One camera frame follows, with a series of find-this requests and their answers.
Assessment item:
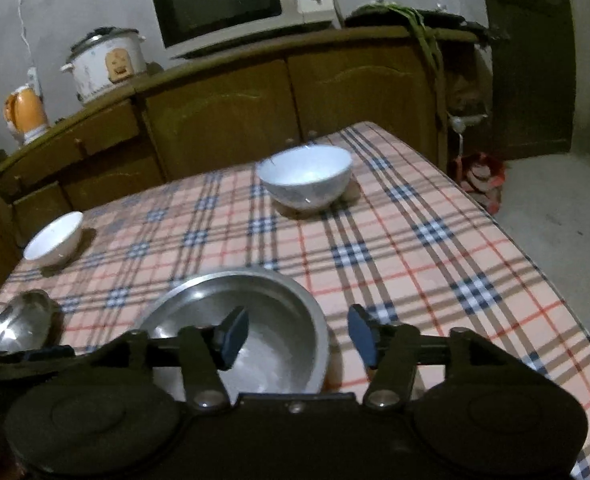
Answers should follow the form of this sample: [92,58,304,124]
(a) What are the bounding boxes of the large white bowl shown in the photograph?
[256,145,354,211]

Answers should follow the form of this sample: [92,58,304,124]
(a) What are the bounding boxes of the dark green door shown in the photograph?
[477,0,576,161]

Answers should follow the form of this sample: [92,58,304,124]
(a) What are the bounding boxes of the red plastic bag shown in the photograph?
[452,152,506,211]

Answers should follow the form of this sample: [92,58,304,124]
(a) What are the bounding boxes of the dark flat tray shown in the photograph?
[345,4,488,32]

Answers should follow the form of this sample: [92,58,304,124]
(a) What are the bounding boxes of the white power cable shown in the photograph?
[17,0,38,68]

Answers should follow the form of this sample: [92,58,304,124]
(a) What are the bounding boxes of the small white bowl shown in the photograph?
[23,211,84,268]

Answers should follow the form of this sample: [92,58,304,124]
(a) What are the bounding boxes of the wooden cabinet with drawers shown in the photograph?
[0,95,168,241]

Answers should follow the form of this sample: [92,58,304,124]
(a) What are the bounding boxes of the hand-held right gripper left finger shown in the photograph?
[75,305,250,413]

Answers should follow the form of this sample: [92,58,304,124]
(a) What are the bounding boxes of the white plastic holder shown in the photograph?
[447,114,488,133]

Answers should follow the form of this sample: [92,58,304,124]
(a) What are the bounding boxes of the tall wooden two-door cabinet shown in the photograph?
[135,25,476,181]

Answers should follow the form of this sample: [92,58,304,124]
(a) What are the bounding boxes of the plaid tablecloth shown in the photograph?
[0,121,590,480]

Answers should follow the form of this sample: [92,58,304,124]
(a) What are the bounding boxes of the green vegetables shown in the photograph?
[375,2,446,77]

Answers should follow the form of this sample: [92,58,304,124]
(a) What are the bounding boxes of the deep steel bowl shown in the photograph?
[137,270,332,403]

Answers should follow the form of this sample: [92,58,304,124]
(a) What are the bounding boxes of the white microwave oven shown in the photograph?
[149,0,343,60]

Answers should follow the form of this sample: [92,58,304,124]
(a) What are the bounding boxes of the white rice cooker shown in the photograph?
[61,28,148,106]

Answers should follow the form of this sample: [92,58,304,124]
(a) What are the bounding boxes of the small steel bowl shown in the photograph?
[0,290,64,356]

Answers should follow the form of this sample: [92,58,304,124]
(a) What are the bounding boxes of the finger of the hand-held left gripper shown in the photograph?
[2,344,76,362]

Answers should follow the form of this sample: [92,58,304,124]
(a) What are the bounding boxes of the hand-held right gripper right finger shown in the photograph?
[347,304,546,410]

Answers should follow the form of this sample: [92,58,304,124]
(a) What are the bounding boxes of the orange electric kettle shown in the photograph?
[3,86,50,147]

